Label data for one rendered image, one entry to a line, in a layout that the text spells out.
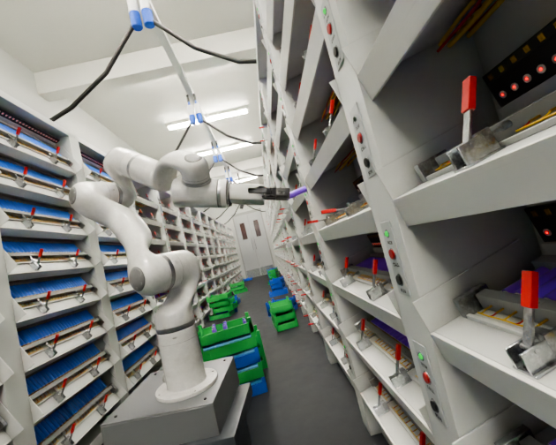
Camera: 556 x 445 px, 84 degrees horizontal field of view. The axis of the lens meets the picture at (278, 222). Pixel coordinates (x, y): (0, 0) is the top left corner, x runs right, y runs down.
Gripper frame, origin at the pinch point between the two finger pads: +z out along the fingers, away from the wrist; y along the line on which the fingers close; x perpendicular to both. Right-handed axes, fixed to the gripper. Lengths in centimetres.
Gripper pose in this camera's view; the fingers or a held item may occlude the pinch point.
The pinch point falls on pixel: (282, 194)
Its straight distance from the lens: 91.4
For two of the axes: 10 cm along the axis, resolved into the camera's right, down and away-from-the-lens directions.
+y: 0.4, -0.9, -10.0
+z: 10.0, 0.1, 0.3
